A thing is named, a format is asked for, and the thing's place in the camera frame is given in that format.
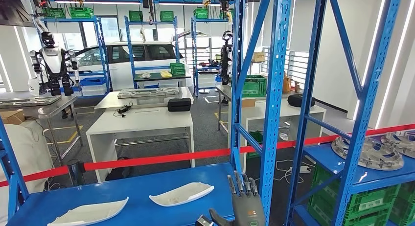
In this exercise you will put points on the black barrier post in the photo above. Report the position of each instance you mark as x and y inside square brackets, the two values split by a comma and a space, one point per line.
[76, 172]

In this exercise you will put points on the white storage bin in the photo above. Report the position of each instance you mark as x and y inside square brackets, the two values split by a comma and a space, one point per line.
[94, 90]

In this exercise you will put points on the white slatted rack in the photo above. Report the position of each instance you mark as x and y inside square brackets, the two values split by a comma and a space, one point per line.
[296, 69]

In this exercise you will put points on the blue storage bin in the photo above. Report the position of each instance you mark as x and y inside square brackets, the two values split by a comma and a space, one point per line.
[93, 81]

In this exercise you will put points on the grey metal casting part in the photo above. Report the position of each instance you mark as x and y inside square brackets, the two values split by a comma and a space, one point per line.
[382, 156]
[402, 143]

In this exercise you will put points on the white part with orange writing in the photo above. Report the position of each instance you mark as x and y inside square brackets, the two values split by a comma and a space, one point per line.
[181, 194]

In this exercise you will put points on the large green plastic crate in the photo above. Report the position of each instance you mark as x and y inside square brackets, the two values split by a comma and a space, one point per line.
[253, 86]

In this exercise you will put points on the stacked small green crates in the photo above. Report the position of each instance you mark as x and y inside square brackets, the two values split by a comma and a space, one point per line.
[177, 69]

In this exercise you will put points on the black zip case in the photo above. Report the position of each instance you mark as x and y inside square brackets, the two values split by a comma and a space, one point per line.
[295, 100]
[179, 105]

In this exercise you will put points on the white car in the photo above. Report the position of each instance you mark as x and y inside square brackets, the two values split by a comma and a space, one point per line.
[120, 72]

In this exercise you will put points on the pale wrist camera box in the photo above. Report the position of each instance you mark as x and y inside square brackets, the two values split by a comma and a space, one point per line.
[202, 222]

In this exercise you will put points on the small white parts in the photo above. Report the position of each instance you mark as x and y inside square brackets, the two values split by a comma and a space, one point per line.
[145, 75]

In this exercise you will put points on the white work table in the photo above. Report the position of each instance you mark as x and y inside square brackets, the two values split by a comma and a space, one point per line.
[139, 120]
[256, 113]

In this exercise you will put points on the yellow parts pile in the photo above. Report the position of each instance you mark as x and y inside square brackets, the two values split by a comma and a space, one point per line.
[166, 74]

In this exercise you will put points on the white plastic trim part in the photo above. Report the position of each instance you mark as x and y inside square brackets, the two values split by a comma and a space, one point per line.
[90, 214]

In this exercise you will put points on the person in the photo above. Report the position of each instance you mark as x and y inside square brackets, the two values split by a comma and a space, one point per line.
[22, 153]

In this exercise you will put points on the grey moulded tray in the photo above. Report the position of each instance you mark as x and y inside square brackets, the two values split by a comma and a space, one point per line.
[149, 93]
[29, 101]

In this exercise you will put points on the white and black humanoid robot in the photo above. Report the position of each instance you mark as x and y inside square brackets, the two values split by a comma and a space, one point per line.
[52, 62]

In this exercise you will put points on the blue steel shelf rack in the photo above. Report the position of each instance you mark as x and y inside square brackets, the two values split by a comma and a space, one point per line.
[129, 49]
[102, 52]
[194, 56]
[129, 192]
[319, 155]

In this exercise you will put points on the black bag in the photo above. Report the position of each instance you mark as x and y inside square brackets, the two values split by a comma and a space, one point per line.
[120, 171]

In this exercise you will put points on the white container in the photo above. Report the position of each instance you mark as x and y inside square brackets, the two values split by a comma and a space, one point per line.
[34, 86]

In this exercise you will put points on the red barrier belt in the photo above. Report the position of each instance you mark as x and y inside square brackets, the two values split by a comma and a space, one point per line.
[155, 160]

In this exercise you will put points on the brown cardboard box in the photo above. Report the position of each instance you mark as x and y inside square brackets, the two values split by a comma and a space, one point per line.
[287, 85]

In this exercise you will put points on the dark green topped table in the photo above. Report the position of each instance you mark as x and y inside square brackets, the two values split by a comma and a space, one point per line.
[155, 78]

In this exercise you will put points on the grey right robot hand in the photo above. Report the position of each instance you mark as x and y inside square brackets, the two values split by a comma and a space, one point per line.
[248, 211]

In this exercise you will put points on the white crumpled wrap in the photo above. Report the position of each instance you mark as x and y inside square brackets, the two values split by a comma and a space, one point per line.
[284, 137]

